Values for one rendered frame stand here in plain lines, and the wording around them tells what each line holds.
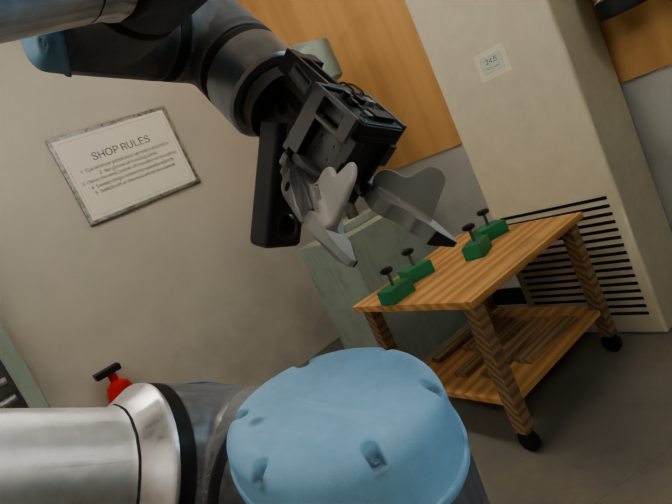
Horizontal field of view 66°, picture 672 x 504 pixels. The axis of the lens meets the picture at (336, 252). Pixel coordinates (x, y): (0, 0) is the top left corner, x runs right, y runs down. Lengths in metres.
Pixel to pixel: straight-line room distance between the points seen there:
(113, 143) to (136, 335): 1.00
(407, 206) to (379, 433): 0.23
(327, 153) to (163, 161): 2.64
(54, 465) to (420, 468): 0.23
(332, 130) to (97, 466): 0.29
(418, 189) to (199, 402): 0.26
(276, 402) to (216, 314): 2.66
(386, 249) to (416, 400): 2.16
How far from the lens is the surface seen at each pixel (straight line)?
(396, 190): 0.47
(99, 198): 2.91
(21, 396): 2.80
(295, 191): 0.40
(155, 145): 3.06
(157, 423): 0.43
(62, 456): 0.41
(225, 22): 0.53
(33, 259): 2.84
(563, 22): 1.99
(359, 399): 0.34
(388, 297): 1.73
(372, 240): 2.43
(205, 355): 3.01
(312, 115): 0.43
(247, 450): 0.34
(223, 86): 0.49
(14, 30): 0.33
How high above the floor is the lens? 1.03
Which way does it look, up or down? 9 degrees down
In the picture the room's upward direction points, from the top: 25 degrees counter-clockwise
